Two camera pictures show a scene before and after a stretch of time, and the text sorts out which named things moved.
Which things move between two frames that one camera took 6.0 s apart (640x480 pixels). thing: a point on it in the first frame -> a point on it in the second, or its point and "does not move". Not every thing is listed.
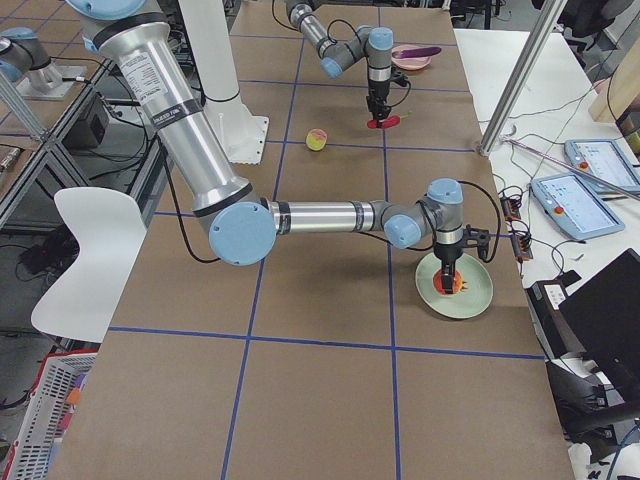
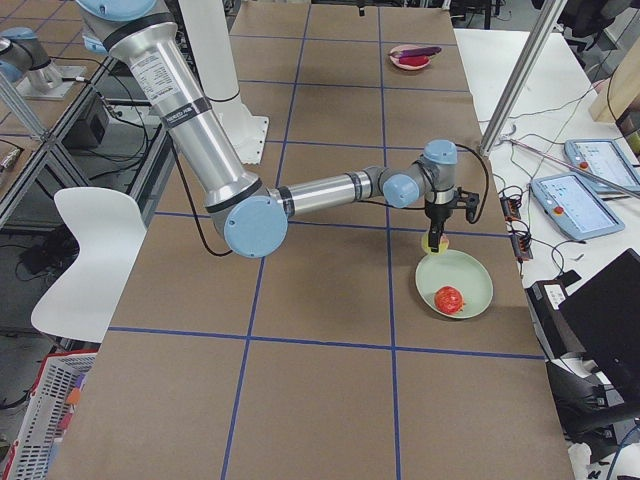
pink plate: [410, 63] does not move
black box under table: [90, 128] does not move
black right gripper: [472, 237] -> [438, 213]
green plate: [468, 303] does not move
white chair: [110, 230] does not move
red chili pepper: [390, 121] -> [413, 60]
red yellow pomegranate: [458, 283] -> [449, 300]
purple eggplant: [417, 52] does not move
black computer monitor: [602, 317] does not move
